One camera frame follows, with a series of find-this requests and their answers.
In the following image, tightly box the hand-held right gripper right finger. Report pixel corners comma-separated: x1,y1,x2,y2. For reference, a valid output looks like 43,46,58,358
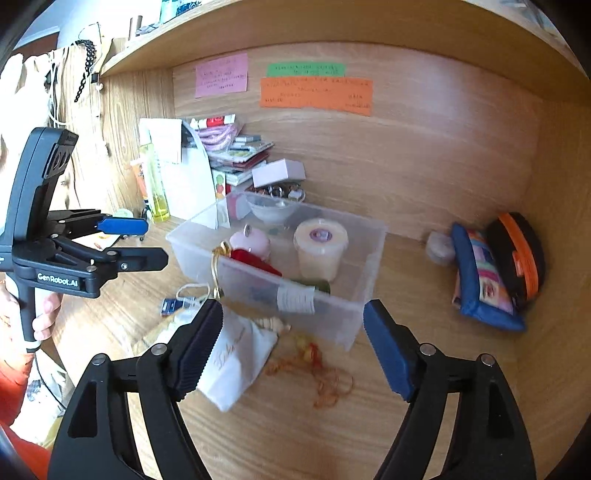
363,299,537,480

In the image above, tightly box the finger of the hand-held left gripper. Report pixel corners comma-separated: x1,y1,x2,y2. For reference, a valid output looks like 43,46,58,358
50,209,149,239
53,237,168,273

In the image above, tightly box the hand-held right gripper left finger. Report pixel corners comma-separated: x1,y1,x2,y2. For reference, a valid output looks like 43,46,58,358
47,298,225,480

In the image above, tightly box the white drawstring pouch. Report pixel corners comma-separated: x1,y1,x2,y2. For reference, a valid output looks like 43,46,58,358
184,307,280,413

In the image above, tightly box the clear plastic storage box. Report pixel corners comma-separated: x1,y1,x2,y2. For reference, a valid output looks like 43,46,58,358
165,191,387,352

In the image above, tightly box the wooden desktop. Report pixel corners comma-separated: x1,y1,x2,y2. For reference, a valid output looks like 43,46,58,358
44,215,591,480

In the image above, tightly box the person's left hand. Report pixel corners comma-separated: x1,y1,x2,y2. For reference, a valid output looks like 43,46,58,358
0,276,64,343

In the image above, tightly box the yellow liquid bottle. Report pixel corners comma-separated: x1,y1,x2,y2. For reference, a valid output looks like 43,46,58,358
140,140,171,224

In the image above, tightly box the orange tube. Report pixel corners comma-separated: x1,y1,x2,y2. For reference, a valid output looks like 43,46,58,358
130,159,151,213

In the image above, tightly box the small blue card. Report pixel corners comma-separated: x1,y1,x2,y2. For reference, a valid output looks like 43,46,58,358
161,297,204,318

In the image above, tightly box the orange thread tangle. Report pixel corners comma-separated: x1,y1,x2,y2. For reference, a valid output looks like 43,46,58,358
264,339,355,409

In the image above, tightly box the white paper bag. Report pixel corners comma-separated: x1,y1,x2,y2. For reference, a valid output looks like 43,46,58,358
139,117,219,230

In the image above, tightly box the red bottle gold cap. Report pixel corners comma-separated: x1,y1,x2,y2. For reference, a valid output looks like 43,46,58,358
229,249,283,278

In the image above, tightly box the green bottle with white label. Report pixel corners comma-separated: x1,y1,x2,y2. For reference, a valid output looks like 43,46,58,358
276,281,332,315

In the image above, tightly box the cream hanging cloth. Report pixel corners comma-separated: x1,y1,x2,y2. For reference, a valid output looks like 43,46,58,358
0,52,63,139

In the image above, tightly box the pink round trinket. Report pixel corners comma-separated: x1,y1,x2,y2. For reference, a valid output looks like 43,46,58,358
229,224,271,257

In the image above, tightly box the blue patchwork pencil case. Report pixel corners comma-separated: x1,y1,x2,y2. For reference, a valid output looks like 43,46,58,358
451,222,526,332

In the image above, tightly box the stack of books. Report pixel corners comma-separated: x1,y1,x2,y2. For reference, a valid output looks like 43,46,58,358
208,133,276,199

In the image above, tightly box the red and white tube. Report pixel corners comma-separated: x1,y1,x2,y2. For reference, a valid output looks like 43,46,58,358
191,114,236,131

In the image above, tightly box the clear glass bowl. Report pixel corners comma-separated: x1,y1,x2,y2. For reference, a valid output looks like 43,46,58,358
244,191,301,227

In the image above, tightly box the cluster of metal bells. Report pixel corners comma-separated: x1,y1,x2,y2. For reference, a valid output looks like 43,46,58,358
255,182,306,202

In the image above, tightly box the small white box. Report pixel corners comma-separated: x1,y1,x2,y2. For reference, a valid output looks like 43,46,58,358
252,159,306,189

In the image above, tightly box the black pouch with orange zipper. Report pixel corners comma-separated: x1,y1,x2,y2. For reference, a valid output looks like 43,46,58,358
486,212,546,309

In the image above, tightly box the pink paper note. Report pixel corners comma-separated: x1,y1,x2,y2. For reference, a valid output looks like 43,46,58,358
194,52,249,99

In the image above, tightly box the person's orange clothing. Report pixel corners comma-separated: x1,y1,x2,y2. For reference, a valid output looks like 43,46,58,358
0,353,52,480

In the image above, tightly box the teal patterned container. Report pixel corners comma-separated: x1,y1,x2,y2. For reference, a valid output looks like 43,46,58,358
159,0,205,25

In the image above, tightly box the orange paper note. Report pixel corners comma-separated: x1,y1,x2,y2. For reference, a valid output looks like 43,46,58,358
259,76,374,117

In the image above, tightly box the green paper note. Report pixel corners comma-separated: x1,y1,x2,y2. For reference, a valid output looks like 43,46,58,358
266,62,347,79

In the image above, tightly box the wooden shelf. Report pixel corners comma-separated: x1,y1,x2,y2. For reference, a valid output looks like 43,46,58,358
99,0,591,80

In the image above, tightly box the pink cord bundle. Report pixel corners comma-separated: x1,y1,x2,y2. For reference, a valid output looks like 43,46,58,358
196,122,245,152

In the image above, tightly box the black chain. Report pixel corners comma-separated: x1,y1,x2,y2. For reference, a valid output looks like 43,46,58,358
74,40,101,103

